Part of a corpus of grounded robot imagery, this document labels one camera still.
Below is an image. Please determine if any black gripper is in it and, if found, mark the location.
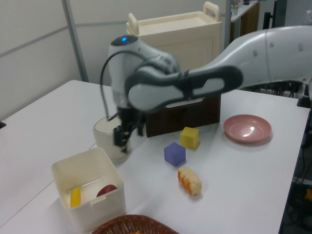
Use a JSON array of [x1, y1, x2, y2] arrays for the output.
[[113, 107, 147, 155]]

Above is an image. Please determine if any red toy apple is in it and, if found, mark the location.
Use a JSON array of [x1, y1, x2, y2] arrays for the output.
[[96, 184, 118, 198]]

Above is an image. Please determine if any yellow banana toy fruit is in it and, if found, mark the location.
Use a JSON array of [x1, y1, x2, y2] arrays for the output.
[[70, 186, 82, 209]]

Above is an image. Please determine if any white square plastic container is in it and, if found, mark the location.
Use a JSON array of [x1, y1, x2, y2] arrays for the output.
[[51, 146, 126, 234]]

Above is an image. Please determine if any white cup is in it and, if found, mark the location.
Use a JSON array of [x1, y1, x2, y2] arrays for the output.
[[92, 116, 133, 162]]

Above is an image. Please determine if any purple foam cube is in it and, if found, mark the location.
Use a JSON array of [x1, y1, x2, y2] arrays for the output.
[[163, 141, 187, 167]]

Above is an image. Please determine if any dark brown drawer unit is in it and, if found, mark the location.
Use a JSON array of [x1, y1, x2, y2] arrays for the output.
[[145, 94, 222, 138]]

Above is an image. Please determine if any yellow foam cube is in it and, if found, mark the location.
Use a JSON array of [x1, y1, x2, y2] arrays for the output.
[[179, 126, 199, 150]]

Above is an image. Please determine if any toy bread sandwich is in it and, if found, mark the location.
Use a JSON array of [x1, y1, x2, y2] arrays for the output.
[[177, 166, 203, 196]]

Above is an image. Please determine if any brown oval wicker basket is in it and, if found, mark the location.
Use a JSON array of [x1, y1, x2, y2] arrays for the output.
[[91, 214, 181, 234]]

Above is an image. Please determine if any pink plastic plate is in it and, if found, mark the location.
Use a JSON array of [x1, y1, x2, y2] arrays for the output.
[[223, 114, 272, 144]]

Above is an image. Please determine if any background wooden desk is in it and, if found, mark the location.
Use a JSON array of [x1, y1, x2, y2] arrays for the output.
[[230, 0, 260, 42]]

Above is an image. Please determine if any clear plastic bottle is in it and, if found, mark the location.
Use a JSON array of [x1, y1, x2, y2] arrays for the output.
[[302, 9, 312, 26]]

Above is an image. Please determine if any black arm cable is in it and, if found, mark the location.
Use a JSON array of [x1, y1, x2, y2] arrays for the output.
[[100, 50, 145, 122]]

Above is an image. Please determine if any white drawer handle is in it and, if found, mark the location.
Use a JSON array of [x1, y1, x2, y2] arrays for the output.
[[165, 98, 203, 108]]

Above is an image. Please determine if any cream cabinet with handles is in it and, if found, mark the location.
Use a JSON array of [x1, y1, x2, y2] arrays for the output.
[[125, 1, 223, 74]]

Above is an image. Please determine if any bundle of black cables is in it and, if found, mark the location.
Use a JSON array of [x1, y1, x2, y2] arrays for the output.
[[252, 79, 307, 98]]

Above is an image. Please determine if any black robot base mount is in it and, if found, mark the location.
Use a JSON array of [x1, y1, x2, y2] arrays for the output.
[[296, 94, 312, 108]]

